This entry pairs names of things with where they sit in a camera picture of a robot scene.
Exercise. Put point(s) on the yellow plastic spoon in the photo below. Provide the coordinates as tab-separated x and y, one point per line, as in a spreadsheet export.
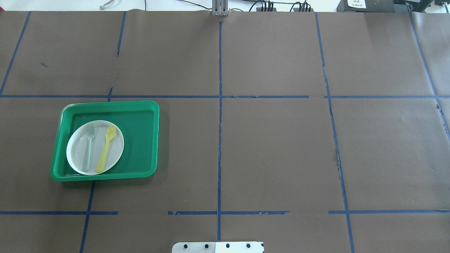
109	136

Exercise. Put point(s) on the brown paper table cover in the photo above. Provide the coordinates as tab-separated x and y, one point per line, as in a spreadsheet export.
309	132

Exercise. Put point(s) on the black power strip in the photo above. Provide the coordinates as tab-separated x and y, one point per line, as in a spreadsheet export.
266	6

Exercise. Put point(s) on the white round plate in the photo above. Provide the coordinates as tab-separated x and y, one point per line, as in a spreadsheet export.
75	150

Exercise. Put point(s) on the green plastic tray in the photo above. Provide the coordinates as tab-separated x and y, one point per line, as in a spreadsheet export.
139	123

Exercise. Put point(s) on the pale green plastic fork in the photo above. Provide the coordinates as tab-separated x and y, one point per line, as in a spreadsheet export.
89	138

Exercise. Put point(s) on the black electronics box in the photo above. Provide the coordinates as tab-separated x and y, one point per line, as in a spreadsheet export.
369	6

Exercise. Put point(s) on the aluminium frame post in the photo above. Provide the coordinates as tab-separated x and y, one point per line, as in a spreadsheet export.
220	8

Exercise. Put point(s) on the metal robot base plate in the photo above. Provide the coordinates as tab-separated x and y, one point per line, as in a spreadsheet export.
219	247

